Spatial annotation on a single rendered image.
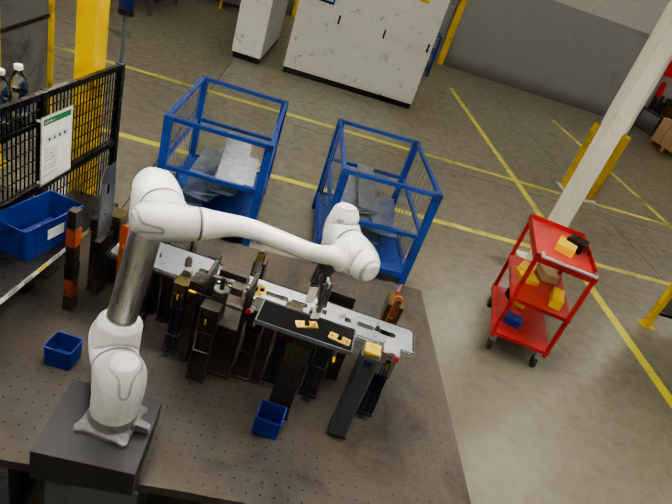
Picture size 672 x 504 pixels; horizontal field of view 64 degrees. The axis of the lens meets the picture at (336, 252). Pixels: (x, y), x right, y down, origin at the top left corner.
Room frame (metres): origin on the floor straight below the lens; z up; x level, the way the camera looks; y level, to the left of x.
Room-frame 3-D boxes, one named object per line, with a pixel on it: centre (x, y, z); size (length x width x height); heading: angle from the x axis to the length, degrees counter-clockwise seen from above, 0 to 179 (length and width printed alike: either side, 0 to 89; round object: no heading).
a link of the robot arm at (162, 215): (1.29, 0.49, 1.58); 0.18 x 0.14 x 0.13; 124
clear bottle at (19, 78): (1.90, 1.36, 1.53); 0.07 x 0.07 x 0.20
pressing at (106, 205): (1.92, 0.98, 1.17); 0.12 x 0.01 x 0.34; 1
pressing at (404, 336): (1.93, 0.23, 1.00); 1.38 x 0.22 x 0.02; 91
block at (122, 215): (2.03, 0.99, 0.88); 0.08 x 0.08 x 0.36; 1
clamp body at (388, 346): (1.75, -0.35, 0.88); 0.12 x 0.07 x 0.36; 1
